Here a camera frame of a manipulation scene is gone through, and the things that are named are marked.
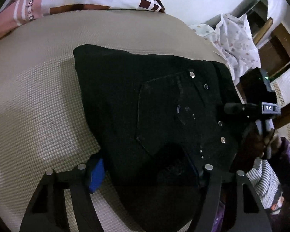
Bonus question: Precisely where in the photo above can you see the black pants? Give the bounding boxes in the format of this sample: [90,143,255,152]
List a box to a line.
[73,45,252,231]

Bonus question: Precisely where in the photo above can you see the striped grey white cloth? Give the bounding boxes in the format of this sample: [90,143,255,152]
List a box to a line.
[246,158,284,212]

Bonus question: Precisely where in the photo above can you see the wooden cabinet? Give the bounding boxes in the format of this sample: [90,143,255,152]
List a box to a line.
[259,24,290,128]

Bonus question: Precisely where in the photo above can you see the purple cloth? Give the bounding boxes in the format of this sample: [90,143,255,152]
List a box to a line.
[211,137,290,232]

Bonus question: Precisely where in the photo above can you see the white lattice basket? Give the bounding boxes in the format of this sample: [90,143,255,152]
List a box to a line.
[270,62,290,108]

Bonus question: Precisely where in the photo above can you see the white floral cloth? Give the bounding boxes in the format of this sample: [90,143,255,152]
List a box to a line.
[190,14,261,84]

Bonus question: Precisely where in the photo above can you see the person's right hand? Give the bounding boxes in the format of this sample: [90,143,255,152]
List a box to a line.
[255,129,282,159]

